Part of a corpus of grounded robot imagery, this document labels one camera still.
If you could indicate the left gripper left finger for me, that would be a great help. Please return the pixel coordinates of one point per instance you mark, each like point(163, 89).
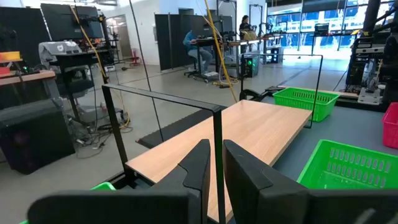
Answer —
point(196, 174)

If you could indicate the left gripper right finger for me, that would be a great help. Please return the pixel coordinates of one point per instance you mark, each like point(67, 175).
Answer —
point(248, 186)

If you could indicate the green plastic slotted basket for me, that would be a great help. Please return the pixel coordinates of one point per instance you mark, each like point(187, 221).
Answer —
point(342, 180)
point(104, 186)
point(295, 107)

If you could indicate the red plastic slotted basket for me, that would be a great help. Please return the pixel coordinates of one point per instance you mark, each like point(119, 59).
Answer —
point(391, 127)

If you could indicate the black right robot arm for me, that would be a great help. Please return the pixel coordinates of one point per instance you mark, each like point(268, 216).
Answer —
point(391, 71)

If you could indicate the black floor mat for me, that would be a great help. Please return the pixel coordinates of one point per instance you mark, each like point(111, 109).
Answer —
point(174, 129)

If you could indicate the computer tower with green light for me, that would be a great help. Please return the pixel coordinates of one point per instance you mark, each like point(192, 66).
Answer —
point(250, 67)

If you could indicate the red stool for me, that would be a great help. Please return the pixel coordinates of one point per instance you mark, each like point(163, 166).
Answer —
point(135, 59)

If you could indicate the person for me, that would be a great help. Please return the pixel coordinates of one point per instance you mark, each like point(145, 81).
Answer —
point(189, 40)
point(245, 26)

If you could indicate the black partition panels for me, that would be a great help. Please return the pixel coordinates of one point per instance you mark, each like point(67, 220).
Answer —
point(168, 40)

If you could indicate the long work desk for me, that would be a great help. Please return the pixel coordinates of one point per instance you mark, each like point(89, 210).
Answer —
point(236, 42)

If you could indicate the black mesh computer case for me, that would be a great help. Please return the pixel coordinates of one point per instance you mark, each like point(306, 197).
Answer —
point(357, 71)

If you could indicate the black computer tower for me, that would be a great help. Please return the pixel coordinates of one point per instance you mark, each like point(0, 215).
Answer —
point(34, 137)

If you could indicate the black standing desk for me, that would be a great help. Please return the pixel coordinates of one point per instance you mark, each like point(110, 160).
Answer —
point(77, 57)

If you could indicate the small black monitor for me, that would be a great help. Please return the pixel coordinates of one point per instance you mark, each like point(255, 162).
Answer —
point(321, 29)

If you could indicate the chair with grey cover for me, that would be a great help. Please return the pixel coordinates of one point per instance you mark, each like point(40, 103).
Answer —
point(62, 49)

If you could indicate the wooden desk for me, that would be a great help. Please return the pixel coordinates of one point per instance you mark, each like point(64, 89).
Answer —
point(31, 76)

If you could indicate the large black screen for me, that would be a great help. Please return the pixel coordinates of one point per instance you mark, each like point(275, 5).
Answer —
point(62, 21)

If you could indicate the yellow box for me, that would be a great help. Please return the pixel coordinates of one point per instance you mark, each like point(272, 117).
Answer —
point(9, 56)

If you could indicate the wooden shelf with black frame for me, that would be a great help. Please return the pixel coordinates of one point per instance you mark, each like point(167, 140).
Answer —
point(248, 130)

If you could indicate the black table frame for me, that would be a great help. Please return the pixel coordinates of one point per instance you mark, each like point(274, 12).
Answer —
point(357, 104)

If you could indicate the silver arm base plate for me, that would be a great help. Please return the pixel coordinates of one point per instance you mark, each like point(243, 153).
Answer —
point(370, 97)

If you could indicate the black wall panel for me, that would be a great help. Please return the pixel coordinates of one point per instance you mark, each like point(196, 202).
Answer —
point(21, 34)

